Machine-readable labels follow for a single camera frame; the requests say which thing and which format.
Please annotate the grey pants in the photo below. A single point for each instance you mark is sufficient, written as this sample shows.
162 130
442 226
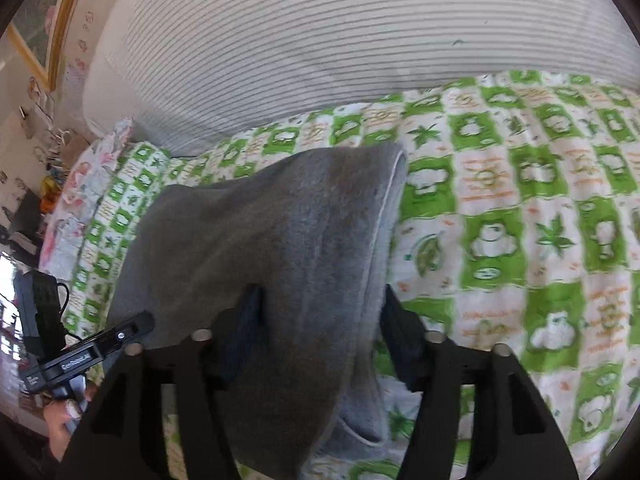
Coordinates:
280 230

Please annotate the dark furniture piece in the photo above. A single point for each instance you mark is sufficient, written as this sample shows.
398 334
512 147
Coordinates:
27 225

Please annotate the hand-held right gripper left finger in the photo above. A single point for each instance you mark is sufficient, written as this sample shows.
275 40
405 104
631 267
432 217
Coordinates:
245 332

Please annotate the floral printed cloth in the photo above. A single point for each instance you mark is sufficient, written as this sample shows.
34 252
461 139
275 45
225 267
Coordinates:
75 220

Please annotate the person's left hand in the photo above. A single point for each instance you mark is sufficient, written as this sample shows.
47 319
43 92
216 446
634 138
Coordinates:
57 427

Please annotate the white striped cushion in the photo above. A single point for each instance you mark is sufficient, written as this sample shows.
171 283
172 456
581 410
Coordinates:
300 35

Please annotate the green printed pillow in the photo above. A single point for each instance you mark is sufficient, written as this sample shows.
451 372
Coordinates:
125 200

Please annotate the green printed quilt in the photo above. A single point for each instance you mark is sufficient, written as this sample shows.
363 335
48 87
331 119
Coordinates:
500 240

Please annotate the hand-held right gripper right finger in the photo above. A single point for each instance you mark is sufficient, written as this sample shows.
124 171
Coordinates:
400 355

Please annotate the gold framed picture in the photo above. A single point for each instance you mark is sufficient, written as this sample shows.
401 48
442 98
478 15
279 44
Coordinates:
60 35

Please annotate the orange object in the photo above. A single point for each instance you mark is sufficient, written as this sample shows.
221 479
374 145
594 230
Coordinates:
48 192

